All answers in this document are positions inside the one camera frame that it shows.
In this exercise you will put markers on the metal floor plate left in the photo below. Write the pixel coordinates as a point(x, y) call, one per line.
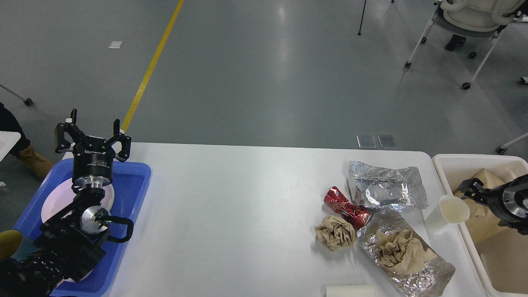
point(366, 141)

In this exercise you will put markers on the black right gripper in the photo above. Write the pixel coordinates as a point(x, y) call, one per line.
point(507, 201)

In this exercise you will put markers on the crumpled brown paper ball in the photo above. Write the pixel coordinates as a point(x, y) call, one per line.
point(335, 233)

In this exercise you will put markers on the white office chair right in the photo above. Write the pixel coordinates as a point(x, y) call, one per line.
point(478, 19)

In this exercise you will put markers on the white plastic spoon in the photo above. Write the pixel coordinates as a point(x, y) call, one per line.
point(448, 213)

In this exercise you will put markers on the red foil wrapper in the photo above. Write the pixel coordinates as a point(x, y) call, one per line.
point(356, 215)

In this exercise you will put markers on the brown boot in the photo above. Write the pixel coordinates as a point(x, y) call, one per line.
point(23, 149)

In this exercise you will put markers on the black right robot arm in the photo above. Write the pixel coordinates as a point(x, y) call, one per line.
point(508, 202)

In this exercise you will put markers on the pink plate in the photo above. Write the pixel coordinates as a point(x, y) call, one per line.
point(63, 195)

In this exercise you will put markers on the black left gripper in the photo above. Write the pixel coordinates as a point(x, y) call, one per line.
point(91, 165)

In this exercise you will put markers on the white paper cup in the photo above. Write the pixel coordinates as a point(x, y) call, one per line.
point(350, 291)

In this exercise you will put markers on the white chair base left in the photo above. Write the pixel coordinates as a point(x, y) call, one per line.
point(26, 100)

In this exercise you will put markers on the metal floor plate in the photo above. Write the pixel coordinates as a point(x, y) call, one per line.
point(388, 141)
point(366, 141)

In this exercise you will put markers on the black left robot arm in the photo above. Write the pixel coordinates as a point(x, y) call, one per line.
point(70, 245)

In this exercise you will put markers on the teal mug yellow inside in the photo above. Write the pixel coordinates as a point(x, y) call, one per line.
point(10, 242)

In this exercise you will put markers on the beige plastic bin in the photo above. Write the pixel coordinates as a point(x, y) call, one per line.
point(501, 260)

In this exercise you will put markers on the black tripod leg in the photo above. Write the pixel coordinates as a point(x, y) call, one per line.
point(362, 18)

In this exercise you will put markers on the flat aluminium foil sheet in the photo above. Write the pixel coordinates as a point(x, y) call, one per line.
point(401, 190)

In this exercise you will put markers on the metal floor plate right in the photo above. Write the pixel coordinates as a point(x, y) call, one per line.
point(388, 141)

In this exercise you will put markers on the white side table left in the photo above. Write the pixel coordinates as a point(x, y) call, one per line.
point(7, 141)

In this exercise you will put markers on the brown paper bag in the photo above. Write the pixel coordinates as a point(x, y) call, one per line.
point(482, 223)

